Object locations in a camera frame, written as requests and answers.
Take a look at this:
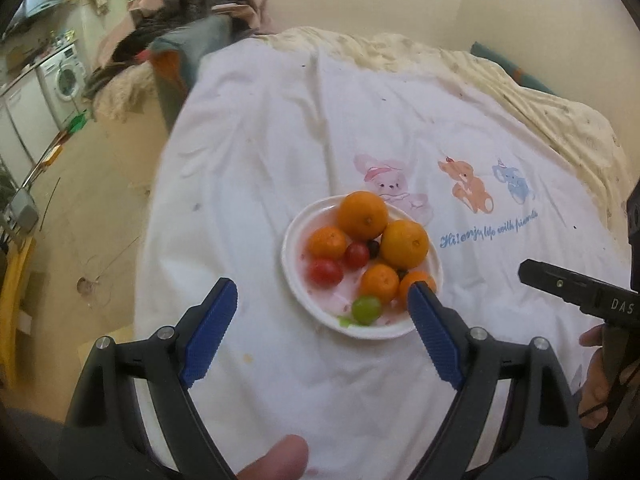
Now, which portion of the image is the white cabinet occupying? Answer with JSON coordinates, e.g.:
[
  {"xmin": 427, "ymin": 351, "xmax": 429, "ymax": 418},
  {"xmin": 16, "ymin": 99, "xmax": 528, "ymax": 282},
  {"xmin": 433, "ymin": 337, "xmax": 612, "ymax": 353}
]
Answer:
[{"xmin": 0, "ymin": 72, "xmax": 60, "ymax": 183}]

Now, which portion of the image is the large orange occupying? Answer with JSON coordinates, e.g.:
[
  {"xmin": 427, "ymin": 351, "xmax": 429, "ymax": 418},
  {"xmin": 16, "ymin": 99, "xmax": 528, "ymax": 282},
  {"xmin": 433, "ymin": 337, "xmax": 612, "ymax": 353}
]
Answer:
[
  {"xmin": 381, "ymin": 219, "xmax": 431, "ymax": 270},
  {"xmin": 336, "ymin": 190, "xmax": 390, "ymax": 241}
]

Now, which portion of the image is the oval red tomato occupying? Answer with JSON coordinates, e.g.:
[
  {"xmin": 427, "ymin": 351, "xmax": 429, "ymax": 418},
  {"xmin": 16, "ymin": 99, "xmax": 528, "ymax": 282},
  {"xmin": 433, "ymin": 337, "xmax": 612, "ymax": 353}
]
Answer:
[{"xmin": 308, "ymin": 258, "xmax": 344, "ymax": 287}]

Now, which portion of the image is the cream patterned quilt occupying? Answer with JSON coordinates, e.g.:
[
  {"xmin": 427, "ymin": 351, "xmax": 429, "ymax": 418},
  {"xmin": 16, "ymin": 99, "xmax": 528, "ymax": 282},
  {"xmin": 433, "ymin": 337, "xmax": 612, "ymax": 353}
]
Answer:
[{"xmin": 252, "ymin": 26, "xmax": 633, "ymax": 226}]

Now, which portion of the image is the person's left hand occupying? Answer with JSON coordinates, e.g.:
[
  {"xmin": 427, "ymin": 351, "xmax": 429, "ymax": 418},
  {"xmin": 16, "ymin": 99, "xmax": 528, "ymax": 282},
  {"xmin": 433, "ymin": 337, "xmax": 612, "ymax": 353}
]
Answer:
[{"xmin": 234, "ymin": 434, "xmax": 310, "ymax": 480}]

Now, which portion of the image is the teal pillow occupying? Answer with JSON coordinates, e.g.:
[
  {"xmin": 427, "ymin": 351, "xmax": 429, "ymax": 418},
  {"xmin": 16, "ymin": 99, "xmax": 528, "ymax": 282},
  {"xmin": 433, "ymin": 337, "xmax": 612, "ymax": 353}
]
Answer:
[{"xmin": 469, "ymin": 41, "xmax": 557, "ymax": 97}]

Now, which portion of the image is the pile of dark clothes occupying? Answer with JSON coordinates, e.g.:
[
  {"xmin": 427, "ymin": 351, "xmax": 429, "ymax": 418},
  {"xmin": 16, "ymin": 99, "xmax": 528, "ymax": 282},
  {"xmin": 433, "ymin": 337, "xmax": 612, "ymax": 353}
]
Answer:
[{"xmin": 82, "ymin": 0, "xmax": 273, "ymax": 103}]

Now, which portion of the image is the small grey box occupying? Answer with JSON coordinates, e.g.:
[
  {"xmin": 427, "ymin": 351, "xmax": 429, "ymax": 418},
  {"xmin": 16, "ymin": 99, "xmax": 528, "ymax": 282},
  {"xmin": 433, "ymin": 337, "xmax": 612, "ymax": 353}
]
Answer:
[{"xmin": 9, "ymin": 191, "xmax": 41, "ymax": 232}]

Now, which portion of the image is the white washing machine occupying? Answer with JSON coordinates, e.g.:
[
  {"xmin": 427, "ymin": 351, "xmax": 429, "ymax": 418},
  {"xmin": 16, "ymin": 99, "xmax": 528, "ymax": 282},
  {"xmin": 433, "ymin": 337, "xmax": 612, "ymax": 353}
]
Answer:
[{"xmin": 36, "ymin": 43, "xmax": 95, "ymax": 130}]

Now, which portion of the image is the pink strawberry-print plate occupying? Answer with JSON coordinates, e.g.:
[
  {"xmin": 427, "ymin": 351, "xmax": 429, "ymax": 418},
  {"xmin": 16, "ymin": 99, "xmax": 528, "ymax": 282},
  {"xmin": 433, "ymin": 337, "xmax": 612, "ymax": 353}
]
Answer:
[{"xmin": 281, "ymin": 195, "xmax": 444, "ymax": 342}]

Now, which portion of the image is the yellow board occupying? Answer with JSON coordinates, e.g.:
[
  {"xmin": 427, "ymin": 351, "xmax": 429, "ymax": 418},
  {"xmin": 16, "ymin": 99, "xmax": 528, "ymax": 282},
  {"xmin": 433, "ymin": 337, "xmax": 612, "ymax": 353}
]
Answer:
[{"xmin": 0, "ymin": 237, "xmax": 37, "ymax": 388}]

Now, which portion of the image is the white animal-print blanket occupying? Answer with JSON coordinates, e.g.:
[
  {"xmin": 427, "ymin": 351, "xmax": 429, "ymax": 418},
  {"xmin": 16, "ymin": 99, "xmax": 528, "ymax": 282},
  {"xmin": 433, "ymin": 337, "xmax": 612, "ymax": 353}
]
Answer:
[{"xmin": 134, "ymin": 37, "xmax": 637, "ymax": 480}]

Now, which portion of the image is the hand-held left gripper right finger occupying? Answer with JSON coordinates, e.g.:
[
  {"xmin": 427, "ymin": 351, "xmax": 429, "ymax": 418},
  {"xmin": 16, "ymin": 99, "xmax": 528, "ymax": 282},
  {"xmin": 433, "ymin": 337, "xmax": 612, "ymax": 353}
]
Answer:
[{"xmin": 404, "ymin": 281, "xmax": 589, "ymax": 480}]

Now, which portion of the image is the cream shaggy throw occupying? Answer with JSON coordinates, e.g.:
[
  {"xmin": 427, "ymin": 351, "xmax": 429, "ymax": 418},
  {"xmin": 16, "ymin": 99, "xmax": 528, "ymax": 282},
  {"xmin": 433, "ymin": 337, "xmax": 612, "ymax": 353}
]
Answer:
[{"xmin": 92, "ymin": 62, "xmax": 162, "ymax": 123}]

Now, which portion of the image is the small tangerine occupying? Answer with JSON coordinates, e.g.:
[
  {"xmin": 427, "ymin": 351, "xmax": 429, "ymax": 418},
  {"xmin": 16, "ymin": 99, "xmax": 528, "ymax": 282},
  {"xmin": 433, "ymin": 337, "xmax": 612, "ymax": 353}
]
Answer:
[
  {"xmin": 360, "ymin": 263, "xmax": 401, "ymax": 305},
  {"xmin": 306, "ymin": 226, "xmax": 349, "ymax": 261},
  {"xmin": 398, "ymin": 270, "xmax": 438, "ymax": 311}
]

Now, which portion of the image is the small round red tomato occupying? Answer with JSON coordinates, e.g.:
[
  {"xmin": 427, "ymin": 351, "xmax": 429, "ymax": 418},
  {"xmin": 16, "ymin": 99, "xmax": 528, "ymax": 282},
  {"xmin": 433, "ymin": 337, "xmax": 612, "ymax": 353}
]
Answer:
[{"xmin": 343, "ymin": 242, "xmax": 371, "ymax": 270}]

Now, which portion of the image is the green tomato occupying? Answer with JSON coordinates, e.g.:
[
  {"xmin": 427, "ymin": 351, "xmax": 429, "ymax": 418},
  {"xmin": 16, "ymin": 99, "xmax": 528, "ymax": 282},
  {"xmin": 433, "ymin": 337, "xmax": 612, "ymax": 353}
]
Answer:
[{"xmin": 351, "ymin": 295, "xmax": 381, "ymax": 326}]

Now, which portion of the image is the grey and orange cushion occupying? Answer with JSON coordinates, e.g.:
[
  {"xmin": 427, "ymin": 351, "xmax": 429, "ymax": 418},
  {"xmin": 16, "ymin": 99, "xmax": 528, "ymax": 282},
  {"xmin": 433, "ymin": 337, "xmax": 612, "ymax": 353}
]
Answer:
[{"xmin": 149, "ymin": 14, "xmax": 237, "ymax": 132}]

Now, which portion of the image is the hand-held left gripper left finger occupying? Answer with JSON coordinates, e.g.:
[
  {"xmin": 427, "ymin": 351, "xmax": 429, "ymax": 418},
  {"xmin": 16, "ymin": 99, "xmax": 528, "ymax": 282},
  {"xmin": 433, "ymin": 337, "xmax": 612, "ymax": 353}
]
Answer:
[{"xmin": 59, "ymin": 277, "xmax": 239, "ymax": 480}]

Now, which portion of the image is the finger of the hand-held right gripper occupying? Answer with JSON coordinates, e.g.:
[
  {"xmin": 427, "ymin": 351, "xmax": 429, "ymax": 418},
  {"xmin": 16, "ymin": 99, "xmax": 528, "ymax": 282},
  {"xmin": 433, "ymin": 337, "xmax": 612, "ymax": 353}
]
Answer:
[{"xmin": 517, "ymin": 258, "xmax": 601, "ymax": 312}]

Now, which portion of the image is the person's right hand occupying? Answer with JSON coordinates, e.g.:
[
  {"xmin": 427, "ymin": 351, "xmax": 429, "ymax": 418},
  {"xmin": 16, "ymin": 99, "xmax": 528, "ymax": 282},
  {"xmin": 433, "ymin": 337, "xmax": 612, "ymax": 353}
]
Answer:
[{"xmin": 570, "ymin": 324, "xmax": 611, "ymax": 430}]

